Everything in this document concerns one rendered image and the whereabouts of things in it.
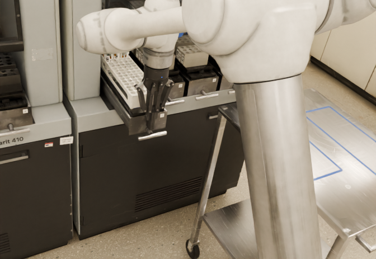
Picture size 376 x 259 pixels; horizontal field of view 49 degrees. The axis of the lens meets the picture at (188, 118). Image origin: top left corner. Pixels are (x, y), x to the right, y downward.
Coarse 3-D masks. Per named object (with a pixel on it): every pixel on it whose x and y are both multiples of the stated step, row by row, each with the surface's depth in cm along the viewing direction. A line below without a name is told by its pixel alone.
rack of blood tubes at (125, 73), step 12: (120, 60) 148; (132, 60) 149; (108, 72) 148; (120, 72) 141; (132, 72) 142; (120, 84) 137; (132, 84) 136; (132, 96) 130; (144, 96) 132; (132, 108) 133
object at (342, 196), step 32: (320, 96) 157; (320, 128) 138; (352, 128) 141; (320, 160) 124; (352, 160) 126; (320, 192) 112; (352, 192) 114; (224, 224) 168; (352, 224) 104; (192, 256) 183; (256, 256) 158
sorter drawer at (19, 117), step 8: (0, 104) 125; (8, 104) 125; (16, 104) 126; (24, 104) 127; (0, 112) 124; (8, 112) 125; (16, 112) 126; (24, 112) 128; (0, 120) 125; (8, 120) 127; (16, 120) 128; (24, 120) 129; (0, 128) 127; (8, 128) 127; (24, 128) 127; (0, 136) 123
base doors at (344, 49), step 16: (368, 16) 313; (336, 32) 342; (352, 32) 328; (368, 32) 316; (320, 48) 360; (336, 48) 345; (352, 48) 331; (368, 48) 318; (336, 64) 348; (352, 64) 334; (368, 64) 321; (352, 80) 336; (368, 80) 323
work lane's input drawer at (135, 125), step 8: (104, 72) 149; (104, 80) 147; (104, 88) 147; (112, 88) 143; (112, 96) 141; (120, 96) 138; (112, 104) 142; (120, 104) 136; (120, 112) 137; (128, 112) 133; (136, 112) 131; (144, 112) 132; (160, 112) 135; (128, 120) 132; (136, 120) 132; (144, 120) 134; (160, 120) 137; (128, 128) 133; (136, 128) 134; (144, 128) 136; (160, 128) 139; (144, 136) 132; (152, 136) 133
